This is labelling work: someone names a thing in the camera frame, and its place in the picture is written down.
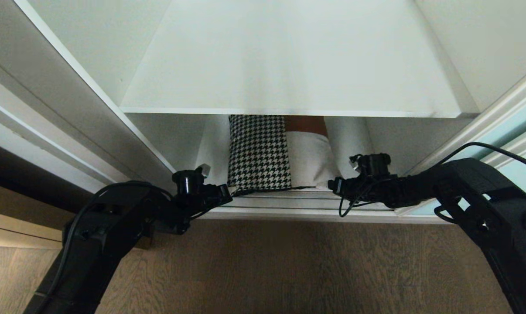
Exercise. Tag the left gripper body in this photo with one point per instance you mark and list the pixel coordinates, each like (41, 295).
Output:
(217, 195)

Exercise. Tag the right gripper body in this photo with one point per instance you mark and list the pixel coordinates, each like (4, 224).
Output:
(367, 189)

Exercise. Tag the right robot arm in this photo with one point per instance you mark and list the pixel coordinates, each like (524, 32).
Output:
(485, 209)

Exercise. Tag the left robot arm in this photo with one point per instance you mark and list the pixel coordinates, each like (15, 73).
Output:
(97, 235)

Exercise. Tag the sliding door with pale glass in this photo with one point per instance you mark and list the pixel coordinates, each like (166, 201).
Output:
(503, 131)

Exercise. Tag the white wardrobe shelf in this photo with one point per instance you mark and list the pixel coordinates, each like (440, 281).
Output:
(289, 56)

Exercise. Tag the white wardrobe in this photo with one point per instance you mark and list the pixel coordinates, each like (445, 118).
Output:
(93, 43)

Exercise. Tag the white sliding wardrobe door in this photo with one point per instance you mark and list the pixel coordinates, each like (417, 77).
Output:
(40, 96)

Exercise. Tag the white hanging garment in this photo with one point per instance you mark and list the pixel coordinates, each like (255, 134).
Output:
(215, 148)
(350, 139)

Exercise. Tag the black white houndstooth garment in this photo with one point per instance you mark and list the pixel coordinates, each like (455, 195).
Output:
(258, 152)

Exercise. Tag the white folded garment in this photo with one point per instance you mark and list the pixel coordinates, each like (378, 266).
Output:
(309, 161)

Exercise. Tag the brown garment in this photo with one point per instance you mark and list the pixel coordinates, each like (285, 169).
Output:
(304, 124)

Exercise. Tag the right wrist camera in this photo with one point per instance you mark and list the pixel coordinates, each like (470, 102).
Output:
(373, 163)

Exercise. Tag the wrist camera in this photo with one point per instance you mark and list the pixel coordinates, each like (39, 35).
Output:
(204, 170)
(373, 163)

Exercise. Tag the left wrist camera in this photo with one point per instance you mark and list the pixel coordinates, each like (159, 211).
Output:
(204, 170)

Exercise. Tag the wardrobe floor track rail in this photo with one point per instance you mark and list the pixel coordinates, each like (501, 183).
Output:
(298, 205)

